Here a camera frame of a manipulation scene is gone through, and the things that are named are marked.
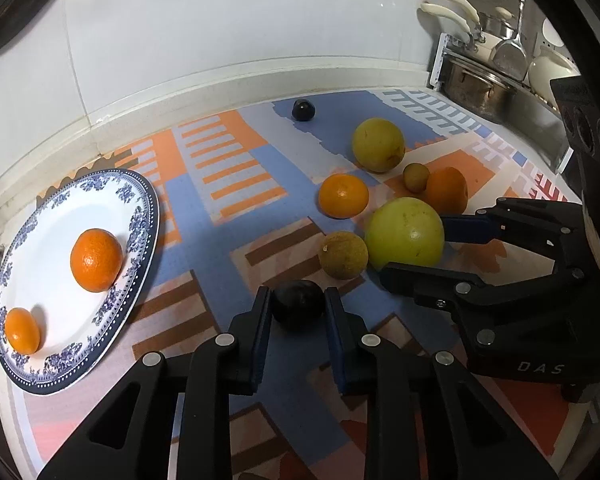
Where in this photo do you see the cream pan handle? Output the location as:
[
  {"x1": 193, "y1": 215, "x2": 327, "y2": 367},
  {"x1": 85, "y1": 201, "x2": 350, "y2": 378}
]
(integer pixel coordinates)
[
  {"x1": 420, "y1": 2, "x2": 473, "y2": 33},
  {"x1": 435, "y1": 0, "x2": 481, "y2": 21}
]

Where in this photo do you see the green apple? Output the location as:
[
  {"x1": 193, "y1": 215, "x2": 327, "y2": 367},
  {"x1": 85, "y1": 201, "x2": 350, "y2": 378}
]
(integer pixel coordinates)
[{"x1": 364, "y1": 197, "x2": 446, "y2": 272}]

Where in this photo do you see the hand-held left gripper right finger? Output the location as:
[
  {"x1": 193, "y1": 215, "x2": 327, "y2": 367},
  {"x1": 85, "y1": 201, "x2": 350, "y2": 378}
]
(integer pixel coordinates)
[{"x1": 324, "y1": 287, "x2": 561, "y2": 480}]

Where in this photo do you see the dark plum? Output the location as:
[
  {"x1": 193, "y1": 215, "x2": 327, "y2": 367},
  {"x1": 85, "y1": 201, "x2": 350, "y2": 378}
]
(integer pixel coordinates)
[
  {"x1": 271, "y1": 281, "x2": 326, "y2": 325},
  {"x1": 292, "y1": 99, "x2": 316, "y2": 123}
]

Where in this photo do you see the hanging steel spatula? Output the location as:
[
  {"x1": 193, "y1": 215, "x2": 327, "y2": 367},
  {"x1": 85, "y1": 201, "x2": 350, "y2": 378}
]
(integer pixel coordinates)
[{"x1": 492, "y1": 0, "x2": 528, "y2": 81}]

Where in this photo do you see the white rack bracket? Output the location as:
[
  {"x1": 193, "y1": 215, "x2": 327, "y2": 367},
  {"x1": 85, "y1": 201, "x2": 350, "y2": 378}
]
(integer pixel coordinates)
[{"x1": 428, "y1": 32, "x2": 453, "y2": 92}]

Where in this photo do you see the large orange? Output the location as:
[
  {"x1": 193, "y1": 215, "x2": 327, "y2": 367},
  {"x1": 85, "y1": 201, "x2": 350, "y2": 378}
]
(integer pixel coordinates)
[{"x1": 70, "y1": 228, "x2": 125, "y2": 293}]

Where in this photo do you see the patterned orange and blue mat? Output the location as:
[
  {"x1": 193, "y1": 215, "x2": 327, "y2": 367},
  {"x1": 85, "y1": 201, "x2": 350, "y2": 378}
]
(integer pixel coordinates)
[{"x1": 0, "y1": 89, "x2": 586, "y2": 480}]

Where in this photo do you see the stainless steel pot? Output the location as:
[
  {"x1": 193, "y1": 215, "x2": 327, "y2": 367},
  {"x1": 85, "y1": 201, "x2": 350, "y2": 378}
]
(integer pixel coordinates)
[{"x1": 442, "y1": 52, "x2": 521, "y2": 123}]

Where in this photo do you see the small orange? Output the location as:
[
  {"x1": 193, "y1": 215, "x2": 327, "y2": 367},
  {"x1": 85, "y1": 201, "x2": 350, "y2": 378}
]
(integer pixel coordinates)
[{"x1": 4, "y1": 308, "x2": 42, "y2": 356}]

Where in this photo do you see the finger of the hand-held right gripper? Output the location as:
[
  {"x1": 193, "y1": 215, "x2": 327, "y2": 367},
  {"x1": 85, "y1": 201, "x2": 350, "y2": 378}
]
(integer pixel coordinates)
[
  {"x1": 440, "y1": 198, "x2": 590, "y2": 282},
  {"x1": 380, "y1": 261, "x2": 581, "y2": 351}
]

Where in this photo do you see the small brown longan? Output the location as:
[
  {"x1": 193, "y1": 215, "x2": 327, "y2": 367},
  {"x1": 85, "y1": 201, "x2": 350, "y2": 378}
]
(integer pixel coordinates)
[{"x1": 402, "y1": 163, "x2": 431, "y2": 193}]

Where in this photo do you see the steel drip tray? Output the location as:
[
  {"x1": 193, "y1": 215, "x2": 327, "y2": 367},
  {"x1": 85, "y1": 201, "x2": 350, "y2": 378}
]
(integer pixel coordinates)
[{"x1": 495, "y1": 87, "x2": 573, "y2": 173}]

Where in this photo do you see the yellow pear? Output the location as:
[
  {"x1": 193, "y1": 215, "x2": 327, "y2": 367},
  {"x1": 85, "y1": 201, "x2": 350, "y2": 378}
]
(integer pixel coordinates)
[{"x1": 351, "y1": 118, "x2": 406, "y2": 173}]

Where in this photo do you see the blue and white plate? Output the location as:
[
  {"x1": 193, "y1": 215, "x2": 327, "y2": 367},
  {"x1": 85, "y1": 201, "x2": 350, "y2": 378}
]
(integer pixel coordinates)
[{"x1": 0, "y1": 169, "x2": 161, "y2": 396}]

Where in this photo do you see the brown round fruit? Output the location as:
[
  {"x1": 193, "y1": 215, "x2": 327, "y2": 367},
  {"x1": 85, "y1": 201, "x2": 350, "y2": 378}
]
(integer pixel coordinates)
[{"x1": 318, "y1": 231, "x2": 369, "y2": 280}]

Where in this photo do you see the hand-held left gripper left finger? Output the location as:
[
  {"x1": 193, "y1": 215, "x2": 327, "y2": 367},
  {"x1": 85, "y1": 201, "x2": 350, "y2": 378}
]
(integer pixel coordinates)
[{"x1": 37, "y1": 286, "x2": 273, "y2": 480}]

